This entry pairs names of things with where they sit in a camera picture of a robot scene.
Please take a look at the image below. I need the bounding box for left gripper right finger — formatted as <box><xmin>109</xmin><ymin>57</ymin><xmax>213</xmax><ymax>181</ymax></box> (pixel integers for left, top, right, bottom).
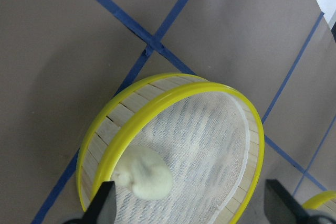
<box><xmin>264</xmin><ymin>179</ymin><xmax>310</xmax><ymax>224</ymax></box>

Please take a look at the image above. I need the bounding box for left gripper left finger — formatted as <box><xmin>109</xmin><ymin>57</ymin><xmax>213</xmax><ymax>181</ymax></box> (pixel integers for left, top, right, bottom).
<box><xmin>81</xmin><ymin>182</ymin><xmax>117</xmax><ymax>224</ymax></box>

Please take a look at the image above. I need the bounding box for white steamed bun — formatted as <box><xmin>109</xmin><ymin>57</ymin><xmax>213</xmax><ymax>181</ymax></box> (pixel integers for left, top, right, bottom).
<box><xmin>111</xmin><ymin>146</ymin><xmax>173</xmax><ymax>200</ymax></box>

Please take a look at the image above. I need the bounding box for yellow bamboo steamer tray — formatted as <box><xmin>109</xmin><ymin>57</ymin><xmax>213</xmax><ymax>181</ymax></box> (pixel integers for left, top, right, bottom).
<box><xmin>76</xmin><ymin>73</ymin><xmax>265</xmax><ymax>223</ymax></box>

